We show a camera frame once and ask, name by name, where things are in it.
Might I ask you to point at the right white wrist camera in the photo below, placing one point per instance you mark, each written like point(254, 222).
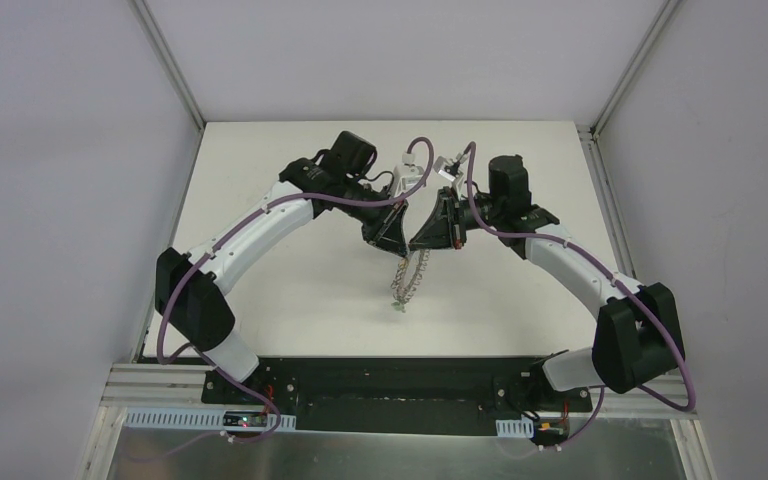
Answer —
point(450, 168)

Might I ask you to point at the metal disc with key rings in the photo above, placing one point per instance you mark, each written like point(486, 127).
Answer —
point(408, 275)

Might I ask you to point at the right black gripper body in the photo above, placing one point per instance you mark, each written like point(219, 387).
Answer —
point(451, 216)

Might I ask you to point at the right aluminium frame post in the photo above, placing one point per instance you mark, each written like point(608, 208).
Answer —
point(641, 54)

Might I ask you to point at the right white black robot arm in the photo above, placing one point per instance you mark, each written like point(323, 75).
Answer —
point(637, 336)

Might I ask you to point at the aluminium frame post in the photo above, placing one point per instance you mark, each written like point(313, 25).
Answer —
point(166, 58)
point(641, 54)

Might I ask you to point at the left aluminium frame post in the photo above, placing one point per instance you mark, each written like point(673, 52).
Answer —
point(166, 58)

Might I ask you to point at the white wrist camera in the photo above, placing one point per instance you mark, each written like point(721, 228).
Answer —
point(450, 168)
point(406, 175)

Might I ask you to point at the right white slotted cable duct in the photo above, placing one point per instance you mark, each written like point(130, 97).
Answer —
point(515, 428)

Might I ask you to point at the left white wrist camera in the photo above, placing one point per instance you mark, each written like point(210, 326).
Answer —
point(406, 175)

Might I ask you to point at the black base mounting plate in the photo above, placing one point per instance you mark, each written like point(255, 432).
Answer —
point(400, 395)

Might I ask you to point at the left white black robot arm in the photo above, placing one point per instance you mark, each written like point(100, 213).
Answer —
point(191, 286)

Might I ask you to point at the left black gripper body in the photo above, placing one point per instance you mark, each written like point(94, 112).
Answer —
point(381, 220)

